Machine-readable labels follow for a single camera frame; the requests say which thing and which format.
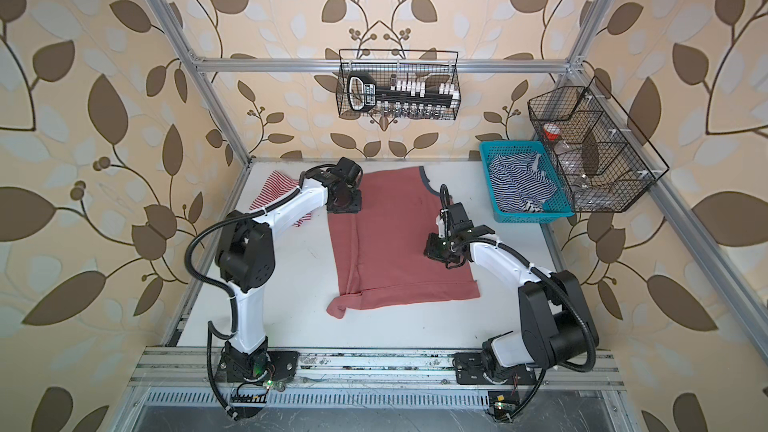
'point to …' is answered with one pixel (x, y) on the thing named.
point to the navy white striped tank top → (520, 183)
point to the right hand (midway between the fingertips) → (427, 254)
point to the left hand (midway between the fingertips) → (355, 202)
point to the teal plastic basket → (559, 206)
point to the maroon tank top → (377, 256)
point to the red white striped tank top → (276, 184)
